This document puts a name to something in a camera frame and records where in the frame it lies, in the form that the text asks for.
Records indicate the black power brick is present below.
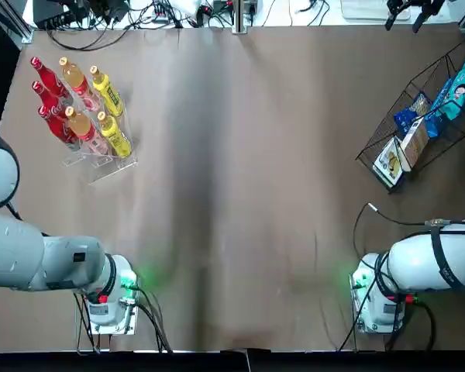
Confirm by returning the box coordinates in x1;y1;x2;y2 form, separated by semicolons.
88;0;129;23

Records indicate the black cable silver plug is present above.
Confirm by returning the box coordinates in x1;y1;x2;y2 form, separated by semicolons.
352;202;431;253

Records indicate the tall blue cookie packet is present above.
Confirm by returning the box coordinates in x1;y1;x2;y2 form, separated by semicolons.
429;78;453;139

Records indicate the white box food picture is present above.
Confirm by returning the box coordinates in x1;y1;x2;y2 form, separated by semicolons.
372;136;405;186

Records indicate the black arm base cable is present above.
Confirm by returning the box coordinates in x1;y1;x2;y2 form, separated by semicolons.
131;286;174;353

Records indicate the black looped cable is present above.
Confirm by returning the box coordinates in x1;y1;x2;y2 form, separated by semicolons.
46;26;129;51

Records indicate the white brown snack box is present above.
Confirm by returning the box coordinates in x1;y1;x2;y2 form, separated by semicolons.
399;115;430;172

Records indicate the black wire basket rack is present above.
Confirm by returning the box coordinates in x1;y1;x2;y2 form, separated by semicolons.
355;41;465;195

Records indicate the black box red logo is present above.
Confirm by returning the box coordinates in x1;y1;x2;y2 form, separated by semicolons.
33;0;82;30

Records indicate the aluminium post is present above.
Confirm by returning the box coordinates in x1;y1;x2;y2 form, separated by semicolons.
232;0;253;36

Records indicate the red cola bottle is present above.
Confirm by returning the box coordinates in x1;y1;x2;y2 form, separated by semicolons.
31;80;69;117
29;56;73;100
37;105;81;152

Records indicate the yellow drink bottle green label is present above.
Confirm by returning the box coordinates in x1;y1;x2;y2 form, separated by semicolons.
89;64;125;117
96;111;133;158

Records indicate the orange tea bottle red label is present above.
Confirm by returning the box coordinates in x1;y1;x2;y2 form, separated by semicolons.
58;57;102;112
64;106;109;155

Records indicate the clear acrylic shelf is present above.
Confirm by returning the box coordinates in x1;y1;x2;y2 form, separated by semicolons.
53;79;139;183

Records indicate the small blue snack packet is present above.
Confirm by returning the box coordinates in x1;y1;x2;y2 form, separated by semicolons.
393;107;416;136

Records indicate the tan cracker print packet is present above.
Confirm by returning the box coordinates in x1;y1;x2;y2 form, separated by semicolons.
410;91;432;117

